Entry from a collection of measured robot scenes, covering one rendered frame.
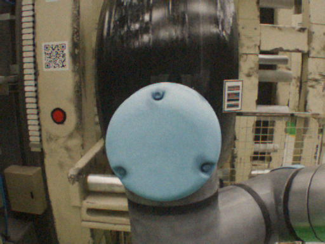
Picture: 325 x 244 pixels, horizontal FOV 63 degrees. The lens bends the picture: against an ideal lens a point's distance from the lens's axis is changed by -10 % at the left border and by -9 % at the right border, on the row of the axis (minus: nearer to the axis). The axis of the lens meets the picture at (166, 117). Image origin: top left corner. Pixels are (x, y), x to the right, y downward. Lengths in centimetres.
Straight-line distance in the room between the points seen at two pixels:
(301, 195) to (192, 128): 13
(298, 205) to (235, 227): 6
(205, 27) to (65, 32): 39
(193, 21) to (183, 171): 40
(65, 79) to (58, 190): 32
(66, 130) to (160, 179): 65
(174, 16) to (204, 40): 7
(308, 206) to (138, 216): 14
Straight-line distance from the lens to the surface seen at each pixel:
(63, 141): 83
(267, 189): 29
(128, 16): 57
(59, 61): 79
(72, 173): 72
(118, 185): 73
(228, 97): 54
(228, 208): 26
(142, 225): 22
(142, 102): 18
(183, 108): 17
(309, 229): 27
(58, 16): 80
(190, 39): 53
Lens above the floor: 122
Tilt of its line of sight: 13 degrees down
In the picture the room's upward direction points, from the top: straight up
